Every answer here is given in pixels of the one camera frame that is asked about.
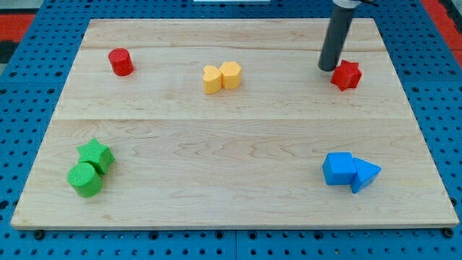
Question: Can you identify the red star block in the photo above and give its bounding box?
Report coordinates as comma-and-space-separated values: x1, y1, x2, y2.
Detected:
331, 60, 362, 91

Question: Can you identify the green star block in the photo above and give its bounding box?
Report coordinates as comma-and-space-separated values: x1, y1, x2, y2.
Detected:
77, 138, 115, 175

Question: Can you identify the light wooden board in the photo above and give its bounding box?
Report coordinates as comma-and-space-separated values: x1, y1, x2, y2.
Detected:
11, 18, 459, 230

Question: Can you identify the yellow heart block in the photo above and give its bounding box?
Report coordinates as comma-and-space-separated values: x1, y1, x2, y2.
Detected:
202, 65, 222, 95

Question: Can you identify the yellow hexagon block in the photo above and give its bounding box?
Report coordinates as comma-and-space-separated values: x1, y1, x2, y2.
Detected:
219, 61, 242, 90

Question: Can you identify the blue cube block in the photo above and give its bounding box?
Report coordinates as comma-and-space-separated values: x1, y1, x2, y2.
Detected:
322, 152, 357, 186

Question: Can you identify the red cylinder block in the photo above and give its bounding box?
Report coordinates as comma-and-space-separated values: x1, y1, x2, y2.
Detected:
108, 48, 134, 76

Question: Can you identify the blue triangle block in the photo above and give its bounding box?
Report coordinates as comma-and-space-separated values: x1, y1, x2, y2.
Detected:
350, 157, 381, 194

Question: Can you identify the green cylinder block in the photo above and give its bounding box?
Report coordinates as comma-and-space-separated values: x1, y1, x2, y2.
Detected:
67, 162, 103, 198

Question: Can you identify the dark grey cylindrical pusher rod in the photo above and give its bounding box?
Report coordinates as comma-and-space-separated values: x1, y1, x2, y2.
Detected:
318, 0, 361, 72

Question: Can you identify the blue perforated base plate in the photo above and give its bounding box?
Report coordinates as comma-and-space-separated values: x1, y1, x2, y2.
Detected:
1, 1, 461, 259

